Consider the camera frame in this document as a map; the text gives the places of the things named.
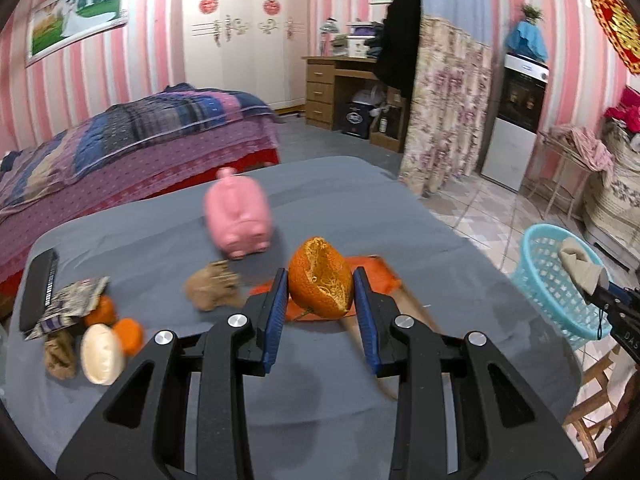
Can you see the brown phone case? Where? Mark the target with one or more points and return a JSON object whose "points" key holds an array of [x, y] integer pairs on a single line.
{"points": [[407, 304]]}

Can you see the blue cloth covered plant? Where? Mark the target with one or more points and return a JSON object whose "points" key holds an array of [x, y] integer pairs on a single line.
{"points": [[526, 38]]}

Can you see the floral covered furniture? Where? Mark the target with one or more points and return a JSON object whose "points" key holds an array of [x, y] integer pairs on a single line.
{"points": [[611, 208]]}

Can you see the orange bottle cap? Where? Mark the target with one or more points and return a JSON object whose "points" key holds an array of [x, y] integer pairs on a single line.
{"points": [[130, 334]]}

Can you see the desk lamp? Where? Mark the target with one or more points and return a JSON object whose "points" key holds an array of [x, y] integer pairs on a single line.
{"points": [[327, 30]]}

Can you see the bed with purple cover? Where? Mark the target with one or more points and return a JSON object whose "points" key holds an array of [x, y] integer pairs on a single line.
{"points": [[159, 169]]}

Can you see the pink cloth on rack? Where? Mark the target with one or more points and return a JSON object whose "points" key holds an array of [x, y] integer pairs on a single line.
{"points": [[590, 149]]}

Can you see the orange fruit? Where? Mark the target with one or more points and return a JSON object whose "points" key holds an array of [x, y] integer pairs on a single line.
{"points": [[104, 313]]}

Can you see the orange peel half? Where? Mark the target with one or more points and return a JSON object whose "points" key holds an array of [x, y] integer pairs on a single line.
{"points": [[329, 307]]}

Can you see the wooden desk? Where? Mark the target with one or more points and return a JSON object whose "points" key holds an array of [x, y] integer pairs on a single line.
{"points": [[333, 81]]}

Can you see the patterned paper wrapper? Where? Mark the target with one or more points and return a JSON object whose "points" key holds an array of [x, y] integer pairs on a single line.
{"points": [[68, 306]]}

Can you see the white wardrobe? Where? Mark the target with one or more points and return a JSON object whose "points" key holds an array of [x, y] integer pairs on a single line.
{"points": [[256, 46]]}

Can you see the red heart wall ornament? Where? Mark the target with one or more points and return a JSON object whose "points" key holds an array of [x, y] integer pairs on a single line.
{"points": [[621, 29]]}

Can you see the floral curtain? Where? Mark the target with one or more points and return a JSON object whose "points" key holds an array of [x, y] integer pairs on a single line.
{"points": [[448, 107]]}

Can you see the framed wedding photo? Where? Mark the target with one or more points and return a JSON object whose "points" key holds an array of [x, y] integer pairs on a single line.
{"points": [[56, 24]]}

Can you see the black box under desk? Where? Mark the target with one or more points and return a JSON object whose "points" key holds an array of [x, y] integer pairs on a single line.
{"points": [[356, 120]]}

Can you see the orange cloth pouch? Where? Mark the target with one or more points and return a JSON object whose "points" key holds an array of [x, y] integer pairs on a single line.
{"points": [[372, 274]]}

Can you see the pink piggy bank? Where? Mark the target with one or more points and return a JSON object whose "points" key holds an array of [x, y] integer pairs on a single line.
{"points": [[238, 215]]}

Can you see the beige cloth mask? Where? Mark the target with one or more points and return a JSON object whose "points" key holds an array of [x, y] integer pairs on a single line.
{"points": [[586, 274]]}

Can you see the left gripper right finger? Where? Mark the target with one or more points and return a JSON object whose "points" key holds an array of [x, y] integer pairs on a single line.
{"points": [[463, 410]]}

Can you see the black hanging coat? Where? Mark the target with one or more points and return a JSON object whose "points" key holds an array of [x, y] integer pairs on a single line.
{"points": [[396, 62]]}

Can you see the metal side rack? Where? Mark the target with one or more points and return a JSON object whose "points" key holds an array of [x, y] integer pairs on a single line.
{"points": [[560, 176]]}

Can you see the white water dispenser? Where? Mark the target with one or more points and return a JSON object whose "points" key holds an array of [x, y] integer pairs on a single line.
{"points": [[515, 129]]}

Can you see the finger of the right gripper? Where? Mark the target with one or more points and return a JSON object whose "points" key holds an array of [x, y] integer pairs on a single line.
{"points": [[605, 297]]}

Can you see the crumpled brown paper ball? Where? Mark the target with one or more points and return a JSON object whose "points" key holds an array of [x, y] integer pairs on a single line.
{"points": [[213, 286]]}

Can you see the crumpled brown paper piece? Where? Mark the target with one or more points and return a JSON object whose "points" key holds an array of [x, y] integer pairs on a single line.
{"points": [[59, 355]]}

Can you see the cream round lid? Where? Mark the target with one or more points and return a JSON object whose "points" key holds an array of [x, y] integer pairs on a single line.
{"points": [[101, 356]]}

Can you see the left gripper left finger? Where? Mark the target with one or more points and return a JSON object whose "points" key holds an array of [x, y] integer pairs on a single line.
{"points": [[177, 410]]}

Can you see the light blue plastic basket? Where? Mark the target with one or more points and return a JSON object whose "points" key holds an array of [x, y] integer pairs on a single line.
{"points": [[542, 279]]}

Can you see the striped patchwork blanket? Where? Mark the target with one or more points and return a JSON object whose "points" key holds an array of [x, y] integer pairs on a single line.
{"points": [[180, 110]]}

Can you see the red clothes pile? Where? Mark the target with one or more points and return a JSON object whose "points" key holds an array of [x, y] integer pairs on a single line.
{"points": [[627, 110]]}

